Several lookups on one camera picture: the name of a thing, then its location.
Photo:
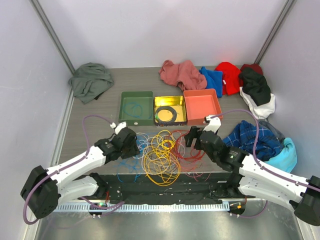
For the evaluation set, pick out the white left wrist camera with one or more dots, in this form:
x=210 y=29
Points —
x=118 y=127

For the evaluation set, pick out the orange plastic tray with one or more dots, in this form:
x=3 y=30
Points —
x=199 y=104

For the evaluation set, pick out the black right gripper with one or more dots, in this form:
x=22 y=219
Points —
x=194 y=132

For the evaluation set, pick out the light blue cloth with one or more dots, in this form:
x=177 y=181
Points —
x=287 y=159

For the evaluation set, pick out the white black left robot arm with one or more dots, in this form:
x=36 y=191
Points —
x=46 y=189

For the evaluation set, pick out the pink cloth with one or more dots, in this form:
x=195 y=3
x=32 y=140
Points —
x=182 y=75

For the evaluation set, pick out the white cloth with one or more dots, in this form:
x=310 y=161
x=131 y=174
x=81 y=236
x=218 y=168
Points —
x=260 y=112

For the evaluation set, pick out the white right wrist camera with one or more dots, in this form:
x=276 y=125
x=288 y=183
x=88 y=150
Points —
x=213 y=124

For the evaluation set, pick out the grey denim cloth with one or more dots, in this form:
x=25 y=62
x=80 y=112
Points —
x=278 y=134

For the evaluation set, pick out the grey green cloth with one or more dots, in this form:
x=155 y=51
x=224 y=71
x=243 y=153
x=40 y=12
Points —
x=89 y=81

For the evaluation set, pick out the black cloth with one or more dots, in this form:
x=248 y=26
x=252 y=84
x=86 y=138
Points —
x=255 y=85

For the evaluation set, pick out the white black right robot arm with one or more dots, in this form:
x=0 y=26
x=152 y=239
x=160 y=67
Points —
x=254 y=178

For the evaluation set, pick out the white slotted cable duct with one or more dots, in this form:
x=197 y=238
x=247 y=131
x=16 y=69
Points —
x=139 y=208

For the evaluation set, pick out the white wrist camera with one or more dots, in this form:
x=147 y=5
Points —
x=213 y=124
x=118 y=127

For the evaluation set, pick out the blue plaid cloth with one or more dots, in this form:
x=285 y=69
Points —
x=243 y=137

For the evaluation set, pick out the green plastic tray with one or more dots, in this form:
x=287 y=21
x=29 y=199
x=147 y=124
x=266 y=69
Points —
x=137 y=108

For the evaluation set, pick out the dark red cloth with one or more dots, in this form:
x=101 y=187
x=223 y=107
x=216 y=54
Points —
x=255 y=67

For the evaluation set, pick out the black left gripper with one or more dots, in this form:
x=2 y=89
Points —
x=134 y=150

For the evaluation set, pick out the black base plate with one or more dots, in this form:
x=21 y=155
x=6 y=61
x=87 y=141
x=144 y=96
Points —
x=208 y=188

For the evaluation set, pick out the yellow metal tin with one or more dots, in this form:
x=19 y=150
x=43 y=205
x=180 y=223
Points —
x=169 y=111

